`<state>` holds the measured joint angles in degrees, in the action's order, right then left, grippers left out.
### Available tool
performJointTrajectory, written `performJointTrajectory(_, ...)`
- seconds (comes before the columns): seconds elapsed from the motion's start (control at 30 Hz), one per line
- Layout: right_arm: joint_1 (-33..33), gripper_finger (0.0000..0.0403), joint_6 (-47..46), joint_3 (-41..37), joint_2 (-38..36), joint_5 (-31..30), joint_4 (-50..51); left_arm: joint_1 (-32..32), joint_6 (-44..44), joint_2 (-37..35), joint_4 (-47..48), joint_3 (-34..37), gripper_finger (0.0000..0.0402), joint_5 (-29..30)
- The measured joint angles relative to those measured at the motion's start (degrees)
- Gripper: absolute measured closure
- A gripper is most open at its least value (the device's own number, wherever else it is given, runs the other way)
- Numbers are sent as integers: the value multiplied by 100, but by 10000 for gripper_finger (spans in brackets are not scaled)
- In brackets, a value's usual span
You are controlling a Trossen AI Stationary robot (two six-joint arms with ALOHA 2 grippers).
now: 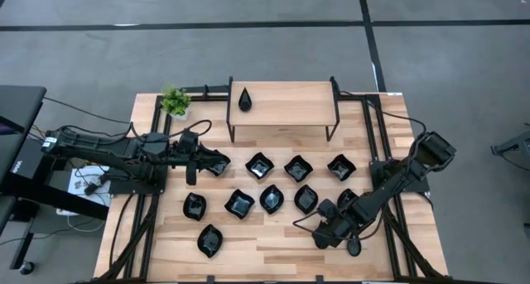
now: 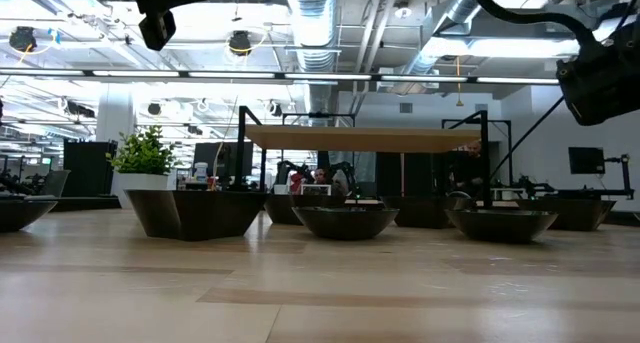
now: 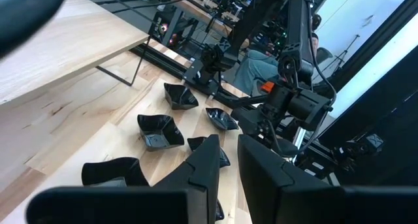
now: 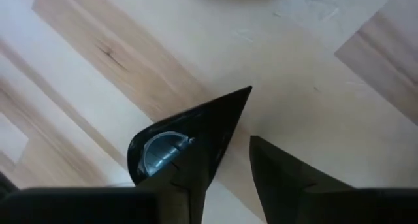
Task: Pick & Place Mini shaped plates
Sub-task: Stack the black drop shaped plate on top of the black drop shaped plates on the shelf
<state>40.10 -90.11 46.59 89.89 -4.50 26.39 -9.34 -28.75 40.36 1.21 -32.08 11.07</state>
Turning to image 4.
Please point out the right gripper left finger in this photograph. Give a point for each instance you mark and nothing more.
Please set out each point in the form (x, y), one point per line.
(183, 198)

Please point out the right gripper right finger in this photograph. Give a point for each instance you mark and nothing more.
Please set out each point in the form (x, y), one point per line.
(277, 185)

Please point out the black teardrop mini plate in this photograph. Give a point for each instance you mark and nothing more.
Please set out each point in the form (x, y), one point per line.
(209, 119)

